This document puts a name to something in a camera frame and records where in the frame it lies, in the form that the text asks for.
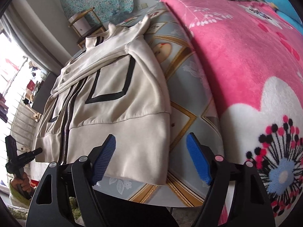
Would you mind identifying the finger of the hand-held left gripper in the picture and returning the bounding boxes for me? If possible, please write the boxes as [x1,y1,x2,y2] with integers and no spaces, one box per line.
[17,148,43,165]

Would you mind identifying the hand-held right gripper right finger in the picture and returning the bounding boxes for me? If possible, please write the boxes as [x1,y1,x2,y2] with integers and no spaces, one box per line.
[186,132,276,227]

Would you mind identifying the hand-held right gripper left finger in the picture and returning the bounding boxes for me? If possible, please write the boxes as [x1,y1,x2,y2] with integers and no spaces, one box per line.
[26,134,116,227]

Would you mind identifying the beige zip jacket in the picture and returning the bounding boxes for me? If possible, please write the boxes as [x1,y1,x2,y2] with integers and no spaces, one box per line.
[35,13,172,185]

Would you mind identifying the person's left forearm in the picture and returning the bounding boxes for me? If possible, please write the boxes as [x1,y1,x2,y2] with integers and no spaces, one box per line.
[8,178,34,208]

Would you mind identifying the grey pink hanging clothes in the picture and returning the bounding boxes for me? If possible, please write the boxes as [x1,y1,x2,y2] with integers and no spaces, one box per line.
[0,93,9,123]

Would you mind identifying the person's left hand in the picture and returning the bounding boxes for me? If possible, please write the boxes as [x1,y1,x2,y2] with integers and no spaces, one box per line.
[11,171,33,194]

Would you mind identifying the metal window railing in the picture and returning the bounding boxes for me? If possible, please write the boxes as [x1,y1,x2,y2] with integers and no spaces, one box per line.
[5,99,41,156]

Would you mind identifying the dark cabinet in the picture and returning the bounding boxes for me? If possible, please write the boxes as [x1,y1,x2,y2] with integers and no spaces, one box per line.
[31,72,58,110]

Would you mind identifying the patterned tablecloth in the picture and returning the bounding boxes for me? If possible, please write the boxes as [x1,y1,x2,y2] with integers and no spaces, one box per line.
[93,2,225,206]

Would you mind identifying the grey curtain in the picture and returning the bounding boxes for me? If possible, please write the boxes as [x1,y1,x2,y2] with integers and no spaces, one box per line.
[0,2,71,76]

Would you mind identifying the pink floral blanket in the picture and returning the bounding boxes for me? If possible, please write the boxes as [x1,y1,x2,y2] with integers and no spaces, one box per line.
[160,0,303,227]

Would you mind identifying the wooden chair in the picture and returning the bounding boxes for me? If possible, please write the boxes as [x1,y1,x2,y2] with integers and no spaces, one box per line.
[68,7,107,49]

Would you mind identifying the white box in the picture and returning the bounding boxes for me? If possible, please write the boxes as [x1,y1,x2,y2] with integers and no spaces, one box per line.
[71,14,94,35]

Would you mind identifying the blue plush toy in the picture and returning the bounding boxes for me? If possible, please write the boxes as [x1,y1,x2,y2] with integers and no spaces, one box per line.
[258,0,303,29]

